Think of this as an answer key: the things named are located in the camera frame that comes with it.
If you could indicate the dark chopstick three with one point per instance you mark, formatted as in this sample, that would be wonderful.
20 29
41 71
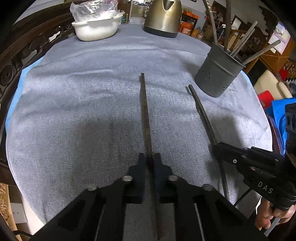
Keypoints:
210 12

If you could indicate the blue plastic tarp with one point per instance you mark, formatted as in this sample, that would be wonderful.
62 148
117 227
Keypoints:
283 113

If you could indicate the dark chopstick six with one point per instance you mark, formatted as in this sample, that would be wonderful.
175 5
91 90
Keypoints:
261 52

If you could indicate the blue table cover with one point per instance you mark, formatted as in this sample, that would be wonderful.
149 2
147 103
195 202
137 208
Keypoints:
237 109

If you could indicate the grey metal utensil holder cup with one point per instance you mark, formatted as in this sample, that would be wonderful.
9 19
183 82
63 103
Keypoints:
217 72

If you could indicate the white plastic bowl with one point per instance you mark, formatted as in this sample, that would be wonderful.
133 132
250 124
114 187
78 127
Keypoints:
97 29

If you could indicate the dark carved wooden sideboard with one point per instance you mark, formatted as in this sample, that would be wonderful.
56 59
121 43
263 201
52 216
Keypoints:
27 41

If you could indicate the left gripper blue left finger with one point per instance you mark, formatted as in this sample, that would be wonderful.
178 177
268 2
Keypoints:
136 187

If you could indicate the cream sofa armchair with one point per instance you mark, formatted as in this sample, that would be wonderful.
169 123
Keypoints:
268 82

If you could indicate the dark chopstick five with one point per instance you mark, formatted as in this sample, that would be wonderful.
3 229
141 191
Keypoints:
244 40

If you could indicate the dark chopstick one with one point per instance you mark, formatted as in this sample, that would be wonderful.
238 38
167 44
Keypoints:
149 161

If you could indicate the dark wooden side table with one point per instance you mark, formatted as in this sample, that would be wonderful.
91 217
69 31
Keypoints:
188 22

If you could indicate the dark chopstick four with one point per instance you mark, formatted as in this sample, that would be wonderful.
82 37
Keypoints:
228 24

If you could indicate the dark chopstick two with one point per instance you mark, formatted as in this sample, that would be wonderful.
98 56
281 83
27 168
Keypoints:
211 137

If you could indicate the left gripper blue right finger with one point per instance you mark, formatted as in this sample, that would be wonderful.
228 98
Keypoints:
164 188

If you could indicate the orange wooden pillar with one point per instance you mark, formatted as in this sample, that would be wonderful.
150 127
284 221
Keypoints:
273 61

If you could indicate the grey table cloth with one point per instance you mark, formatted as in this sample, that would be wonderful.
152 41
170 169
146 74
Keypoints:
70 162

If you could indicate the clear plastic bag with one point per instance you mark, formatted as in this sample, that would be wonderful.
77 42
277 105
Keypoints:
94 10

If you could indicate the wall calendar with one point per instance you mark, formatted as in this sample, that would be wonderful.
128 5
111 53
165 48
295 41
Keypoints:
280 33

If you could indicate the person's right hand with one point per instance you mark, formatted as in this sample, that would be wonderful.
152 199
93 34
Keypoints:
265 213

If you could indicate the brass electric kettle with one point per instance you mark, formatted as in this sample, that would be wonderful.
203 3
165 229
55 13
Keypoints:
163 18

